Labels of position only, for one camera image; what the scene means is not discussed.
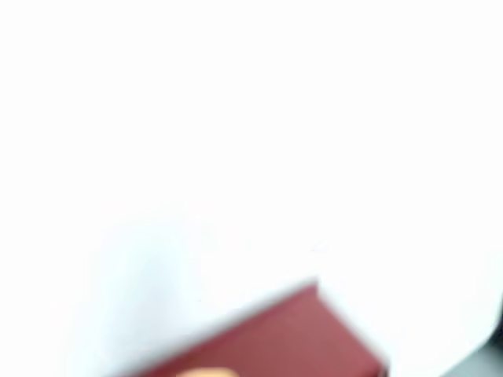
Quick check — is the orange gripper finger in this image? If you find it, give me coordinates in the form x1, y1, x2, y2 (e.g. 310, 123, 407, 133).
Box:
178, 366, 241, 377

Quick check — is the dark red box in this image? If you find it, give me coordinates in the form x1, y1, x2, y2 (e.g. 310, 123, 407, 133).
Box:
113, 284, 391, 377

